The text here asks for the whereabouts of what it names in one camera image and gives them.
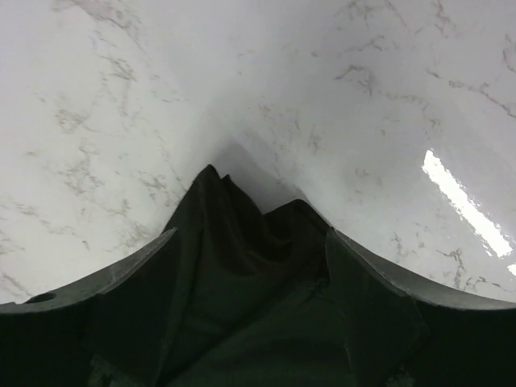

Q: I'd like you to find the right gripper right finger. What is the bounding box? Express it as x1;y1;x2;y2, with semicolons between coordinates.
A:
326;230;515;386

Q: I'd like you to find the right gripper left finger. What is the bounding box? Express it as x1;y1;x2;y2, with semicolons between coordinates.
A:
1;230;175;386

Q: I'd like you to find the black t-shirt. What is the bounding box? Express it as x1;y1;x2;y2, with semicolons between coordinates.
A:
154;166;353;386

